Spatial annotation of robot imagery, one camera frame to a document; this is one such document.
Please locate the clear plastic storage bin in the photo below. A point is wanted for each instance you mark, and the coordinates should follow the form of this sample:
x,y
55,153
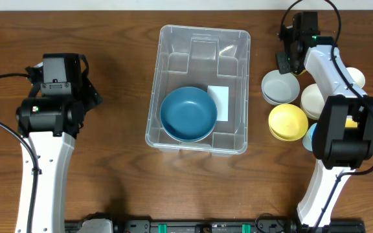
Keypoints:
x,y
199,57

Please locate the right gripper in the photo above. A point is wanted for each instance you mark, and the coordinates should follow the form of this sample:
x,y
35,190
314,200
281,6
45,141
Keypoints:
x,y
282,62

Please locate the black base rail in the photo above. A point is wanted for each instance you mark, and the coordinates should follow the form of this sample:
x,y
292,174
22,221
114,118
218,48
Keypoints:
x,y
100,222

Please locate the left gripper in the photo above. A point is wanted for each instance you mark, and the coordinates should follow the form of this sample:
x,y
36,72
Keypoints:
x,y
92,94

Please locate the white small bowl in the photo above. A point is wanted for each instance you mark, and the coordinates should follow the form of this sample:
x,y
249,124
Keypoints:
x,y
312,102

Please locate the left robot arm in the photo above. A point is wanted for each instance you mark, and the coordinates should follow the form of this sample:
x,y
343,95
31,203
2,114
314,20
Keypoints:
x,y
49,120

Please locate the yellow cup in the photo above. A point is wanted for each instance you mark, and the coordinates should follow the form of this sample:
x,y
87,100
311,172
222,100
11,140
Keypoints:
x,y
299,73
350,123

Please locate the white label in bin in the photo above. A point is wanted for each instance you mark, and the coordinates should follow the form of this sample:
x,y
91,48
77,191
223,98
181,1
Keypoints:
x,y
220,95

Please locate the light blue cup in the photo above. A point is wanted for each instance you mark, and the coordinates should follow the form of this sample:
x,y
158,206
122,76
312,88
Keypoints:
x,y
307,139

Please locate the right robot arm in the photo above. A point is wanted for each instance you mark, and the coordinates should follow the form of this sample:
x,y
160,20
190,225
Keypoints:
x,y
343,138

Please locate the cream cup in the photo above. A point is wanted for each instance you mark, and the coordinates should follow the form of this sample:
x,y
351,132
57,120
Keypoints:
x,y
357,76

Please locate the grey small bowl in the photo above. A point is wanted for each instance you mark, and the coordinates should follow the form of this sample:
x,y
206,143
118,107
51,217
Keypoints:
x,y
280,88

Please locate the dark blue bowl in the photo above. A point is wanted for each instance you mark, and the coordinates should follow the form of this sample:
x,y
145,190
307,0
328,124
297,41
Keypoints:
x,y
188,114

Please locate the yellow small bowl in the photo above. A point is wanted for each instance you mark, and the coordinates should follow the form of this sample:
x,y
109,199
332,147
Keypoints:
x,y
287,122

